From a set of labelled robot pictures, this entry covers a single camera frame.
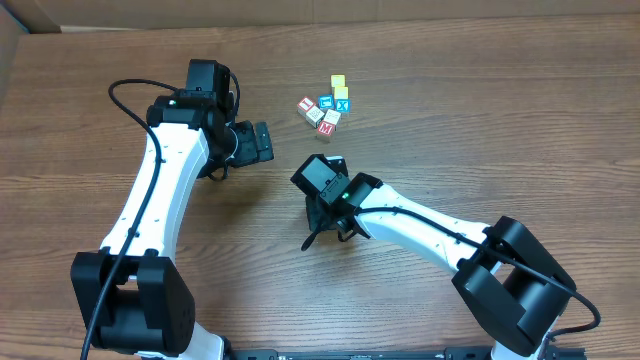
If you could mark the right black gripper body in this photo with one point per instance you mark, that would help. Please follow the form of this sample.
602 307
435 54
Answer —
320 218

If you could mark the white red-edged block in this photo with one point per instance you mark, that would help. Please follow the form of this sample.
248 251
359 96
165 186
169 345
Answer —
332 117

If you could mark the near yellow block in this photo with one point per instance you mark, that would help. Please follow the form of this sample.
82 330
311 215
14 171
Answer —
340 92

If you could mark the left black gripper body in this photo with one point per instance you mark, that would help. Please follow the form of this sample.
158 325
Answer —
246 150

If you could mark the white patterned block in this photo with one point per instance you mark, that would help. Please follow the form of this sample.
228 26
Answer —
314 116

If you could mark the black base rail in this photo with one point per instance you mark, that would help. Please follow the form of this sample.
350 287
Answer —
451 353

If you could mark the blue picture block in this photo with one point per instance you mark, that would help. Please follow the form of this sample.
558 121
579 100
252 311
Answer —
325 102

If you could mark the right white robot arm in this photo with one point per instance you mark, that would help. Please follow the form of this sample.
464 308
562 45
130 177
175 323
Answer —
511 284

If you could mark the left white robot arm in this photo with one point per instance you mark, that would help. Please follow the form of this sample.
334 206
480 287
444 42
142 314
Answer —
131 296

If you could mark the red M block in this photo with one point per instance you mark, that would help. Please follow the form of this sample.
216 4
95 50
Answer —
325 131

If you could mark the far yellow block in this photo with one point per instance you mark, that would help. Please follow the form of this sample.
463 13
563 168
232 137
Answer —
337 80

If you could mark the blue X block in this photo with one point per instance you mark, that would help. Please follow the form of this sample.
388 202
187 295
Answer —
343 106

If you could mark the red letter block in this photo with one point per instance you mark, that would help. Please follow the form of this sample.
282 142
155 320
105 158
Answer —
305 105

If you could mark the yellow block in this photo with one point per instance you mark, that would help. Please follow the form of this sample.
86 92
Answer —
340 92
337 80

